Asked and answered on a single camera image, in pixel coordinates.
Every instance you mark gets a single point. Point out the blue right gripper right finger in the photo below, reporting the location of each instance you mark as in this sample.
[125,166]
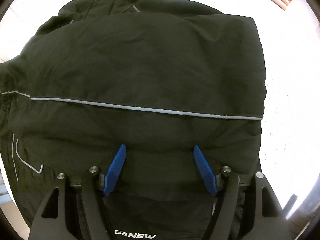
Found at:
[209,174]

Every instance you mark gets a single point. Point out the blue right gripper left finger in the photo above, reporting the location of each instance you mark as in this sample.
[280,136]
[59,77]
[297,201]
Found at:
[109,179]

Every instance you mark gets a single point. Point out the black padded jacket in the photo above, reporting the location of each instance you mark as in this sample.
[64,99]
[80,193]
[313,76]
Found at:
[45,132]

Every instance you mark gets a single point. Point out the floral quilted bed cover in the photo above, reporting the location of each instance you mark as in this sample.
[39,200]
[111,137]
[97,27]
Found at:
[292,79]

